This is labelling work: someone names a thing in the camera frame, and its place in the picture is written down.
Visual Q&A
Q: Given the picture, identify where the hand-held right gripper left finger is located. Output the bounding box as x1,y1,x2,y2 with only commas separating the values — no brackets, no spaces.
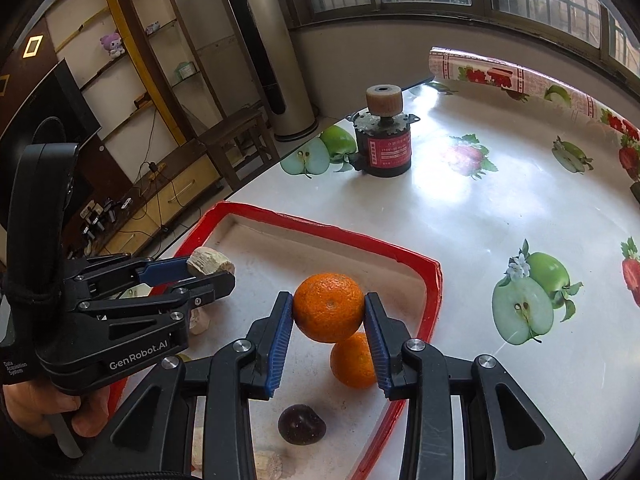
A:
97,290,296,480

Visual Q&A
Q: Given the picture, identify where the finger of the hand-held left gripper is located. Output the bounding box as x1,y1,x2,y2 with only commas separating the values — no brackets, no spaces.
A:
75,272,237,321
75,254,193,293

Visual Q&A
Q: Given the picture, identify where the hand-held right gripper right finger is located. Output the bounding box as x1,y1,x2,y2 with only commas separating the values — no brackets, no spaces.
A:
364,291,588,480

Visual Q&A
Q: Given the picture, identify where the ribbed beige cob chunk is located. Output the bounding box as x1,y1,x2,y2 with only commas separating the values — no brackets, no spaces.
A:
186,246,236,277

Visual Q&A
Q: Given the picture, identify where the orange mandarin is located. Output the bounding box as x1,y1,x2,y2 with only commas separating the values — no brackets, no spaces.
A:
292,272,366,344
329,332,378,390

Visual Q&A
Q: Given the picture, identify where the red rimmed tray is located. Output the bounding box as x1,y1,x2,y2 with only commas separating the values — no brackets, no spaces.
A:
97,201,443,480

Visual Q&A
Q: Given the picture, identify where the person's left hand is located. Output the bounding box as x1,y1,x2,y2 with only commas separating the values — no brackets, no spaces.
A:
0,384,110,438

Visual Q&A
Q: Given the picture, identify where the dark purple plum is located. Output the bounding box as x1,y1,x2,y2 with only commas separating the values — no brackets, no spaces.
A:
277,404,326,446

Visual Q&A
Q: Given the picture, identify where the power strip with chargers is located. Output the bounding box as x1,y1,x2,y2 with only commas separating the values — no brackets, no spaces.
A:
80,197,133,241

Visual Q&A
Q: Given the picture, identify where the dark wooden stool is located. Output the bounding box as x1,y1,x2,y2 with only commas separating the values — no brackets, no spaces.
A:
197,107,281,191

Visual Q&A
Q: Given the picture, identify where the black television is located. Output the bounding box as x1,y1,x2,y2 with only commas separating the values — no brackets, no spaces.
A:
0,57,103,161

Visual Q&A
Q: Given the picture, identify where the wooden shelf unit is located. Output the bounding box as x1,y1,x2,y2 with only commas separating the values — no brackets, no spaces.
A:
0,0,226,256

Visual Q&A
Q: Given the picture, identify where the black motor with red label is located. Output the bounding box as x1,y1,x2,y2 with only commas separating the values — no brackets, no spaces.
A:
347,84,413,178

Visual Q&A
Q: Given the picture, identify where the purple plush toy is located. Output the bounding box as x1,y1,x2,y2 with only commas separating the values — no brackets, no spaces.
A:
100,34,127,57

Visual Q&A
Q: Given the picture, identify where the tall beige air conditioner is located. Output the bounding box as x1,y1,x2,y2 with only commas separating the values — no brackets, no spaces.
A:
216,0,317,142

